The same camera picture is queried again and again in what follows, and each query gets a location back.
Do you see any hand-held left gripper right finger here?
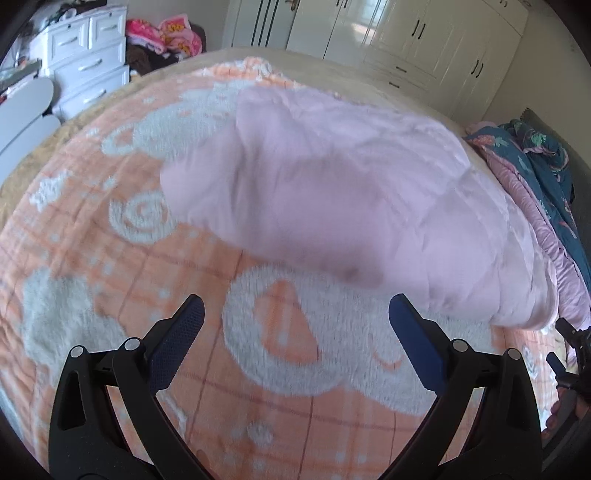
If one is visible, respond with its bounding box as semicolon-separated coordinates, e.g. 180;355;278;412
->
389;293;542;480

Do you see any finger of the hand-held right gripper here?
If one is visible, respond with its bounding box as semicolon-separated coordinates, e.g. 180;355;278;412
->
546;352;580;394
554;318;591;352

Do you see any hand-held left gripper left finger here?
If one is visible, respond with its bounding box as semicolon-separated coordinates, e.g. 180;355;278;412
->
48;293;206;480

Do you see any pink quilted jacket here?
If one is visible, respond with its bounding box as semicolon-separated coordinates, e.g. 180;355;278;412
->
159;85;560;330

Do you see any dark brown clothes pile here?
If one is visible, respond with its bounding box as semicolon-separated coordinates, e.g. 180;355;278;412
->
127;44;185;78

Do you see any pink printed clothes pile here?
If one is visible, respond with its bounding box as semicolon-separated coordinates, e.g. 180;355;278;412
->
126;15;204;58

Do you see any person's right hand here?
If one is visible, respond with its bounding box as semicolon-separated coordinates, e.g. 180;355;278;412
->
544;394;579;433

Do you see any pink quilt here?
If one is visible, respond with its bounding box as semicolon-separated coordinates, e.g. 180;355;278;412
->
466;122;591;329

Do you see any orange printed blanket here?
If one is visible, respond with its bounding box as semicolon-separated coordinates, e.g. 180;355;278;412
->
0;55;571;480

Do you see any teal floral quilt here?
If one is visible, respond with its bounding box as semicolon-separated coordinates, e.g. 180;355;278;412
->
464;118;591;282

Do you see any bed with beige cover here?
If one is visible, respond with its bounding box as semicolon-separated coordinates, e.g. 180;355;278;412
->
0;46;495;195

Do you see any white oval table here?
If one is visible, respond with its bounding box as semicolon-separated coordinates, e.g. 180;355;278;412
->
0;76;62;160

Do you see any white drawer chest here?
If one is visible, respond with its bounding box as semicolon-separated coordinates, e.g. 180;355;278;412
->
39;4;131;121

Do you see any white wardrobe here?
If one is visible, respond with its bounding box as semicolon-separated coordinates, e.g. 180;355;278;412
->
286;0;530;121

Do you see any white door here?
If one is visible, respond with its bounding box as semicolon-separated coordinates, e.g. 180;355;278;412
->
222;0;296;49

